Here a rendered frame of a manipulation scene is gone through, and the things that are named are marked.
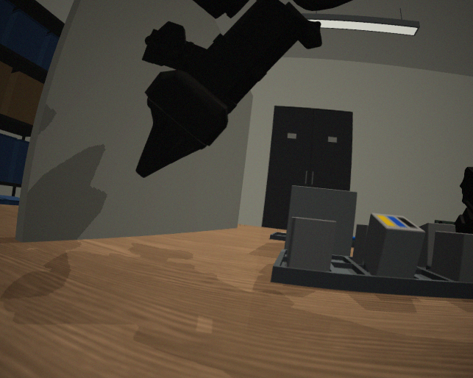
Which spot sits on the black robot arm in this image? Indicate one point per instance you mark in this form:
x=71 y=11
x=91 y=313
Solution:
x=272 y=28

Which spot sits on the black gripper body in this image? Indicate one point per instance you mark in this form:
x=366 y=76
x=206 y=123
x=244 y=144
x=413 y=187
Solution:
x=201 y=103

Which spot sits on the dark grey flat rack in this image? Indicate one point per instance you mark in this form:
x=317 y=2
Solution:
x=346 y=275

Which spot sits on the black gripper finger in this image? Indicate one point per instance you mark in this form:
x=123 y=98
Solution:
x=167 y=142

